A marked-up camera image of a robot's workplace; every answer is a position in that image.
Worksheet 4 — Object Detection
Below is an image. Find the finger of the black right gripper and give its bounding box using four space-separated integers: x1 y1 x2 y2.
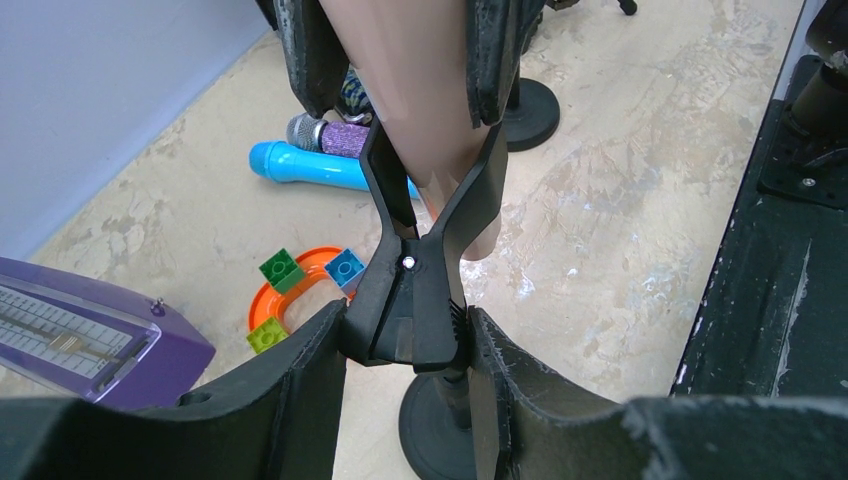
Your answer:
256 0 350 118
465 0 546 128

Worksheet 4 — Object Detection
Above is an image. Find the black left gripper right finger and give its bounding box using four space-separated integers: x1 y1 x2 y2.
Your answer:
469 308 847 479

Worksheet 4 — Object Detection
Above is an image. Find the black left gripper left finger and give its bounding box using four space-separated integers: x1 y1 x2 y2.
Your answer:
1 300 346 479

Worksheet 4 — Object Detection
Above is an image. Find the pink microphone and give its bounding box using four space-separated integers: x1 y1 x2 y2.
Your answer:
320 0 490 220

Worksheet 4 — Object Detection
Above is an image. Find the black mic stand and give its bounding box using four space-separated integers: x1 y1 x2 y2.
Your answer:
339 122 508 479
503 69 560 152

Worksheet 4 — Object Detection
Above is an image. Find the black poker chip case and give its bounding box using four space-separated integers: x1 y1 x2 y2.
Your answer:
334 66 374 126

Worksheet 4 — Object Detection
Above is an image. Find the purple glitter microphone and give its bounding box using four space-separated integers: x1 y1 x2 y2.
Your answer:
286 113 369 158

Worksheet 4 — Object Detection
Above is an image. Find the lime long toy brick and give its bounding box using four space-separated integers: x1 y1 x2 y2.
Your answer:
246 316 289 354

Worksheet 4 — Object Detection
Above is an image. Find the blue microphone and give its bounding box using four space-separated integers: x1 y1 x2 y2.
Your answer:
248 140 420 201

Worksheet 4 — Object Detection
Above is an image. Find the orange curved track piece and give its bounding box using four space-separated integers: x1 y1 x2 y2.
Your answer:
247 246 343 333

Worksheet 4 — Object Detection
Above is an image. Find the green toy brick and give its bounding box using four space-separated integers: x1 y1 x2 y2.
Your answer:
259 248 306 294

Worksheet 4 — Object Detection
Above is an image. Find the blue toy brick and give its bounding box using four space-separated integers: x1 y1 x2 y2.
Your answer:
324 249 366 297

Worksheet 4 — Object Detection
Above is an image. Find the purple metronome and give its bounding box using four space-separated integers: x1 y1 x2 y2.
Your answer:
1 258 215 410

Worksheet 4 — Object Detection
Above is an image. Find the black shock mount tripod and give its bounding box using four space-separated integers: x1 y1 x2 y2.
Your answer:
617 0 638 16

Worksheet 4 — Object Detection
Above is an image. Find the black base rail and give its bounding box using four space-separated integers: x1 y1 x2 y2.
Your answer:
671 55 847 397

